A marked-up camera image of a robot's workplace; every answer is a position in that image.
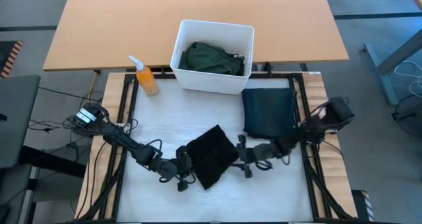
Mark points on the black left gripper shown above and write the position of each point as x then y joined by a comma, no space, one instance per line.
173,169

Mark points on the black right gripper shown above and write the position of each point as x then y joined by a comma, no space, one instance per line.
260,152

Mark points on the black garment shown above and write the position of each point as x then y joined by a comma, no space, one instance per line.
240,66
212,156

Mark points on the dark blue denim jeans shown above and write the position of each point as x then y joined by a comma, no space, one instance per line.
268,112

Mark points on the white plastic laundry basket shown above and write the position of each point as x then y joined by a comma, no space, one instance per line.
211,82

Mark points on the dark green garment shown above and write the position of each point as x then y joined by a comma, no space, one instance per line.
204,57

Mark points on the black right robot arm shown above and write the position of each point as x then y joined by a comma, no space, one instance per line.
310,128

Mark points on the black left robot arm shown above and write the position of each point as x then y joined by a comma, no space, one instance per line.
122,140

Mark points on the orange spray bottle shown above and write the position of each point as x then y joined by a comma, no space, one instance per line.
147,80

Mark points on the black hazard-striped box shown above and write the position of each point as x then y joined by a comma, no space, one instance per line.
359,207

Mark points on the dark grey chair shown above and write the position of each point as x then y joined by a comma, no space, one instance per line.
16,118

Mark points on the black hazard-striped floor mat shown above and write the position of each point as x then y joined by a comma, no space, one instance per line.
5,56

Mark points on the black aluminium table frame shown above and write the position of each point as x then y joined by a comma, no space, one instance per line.
116,201

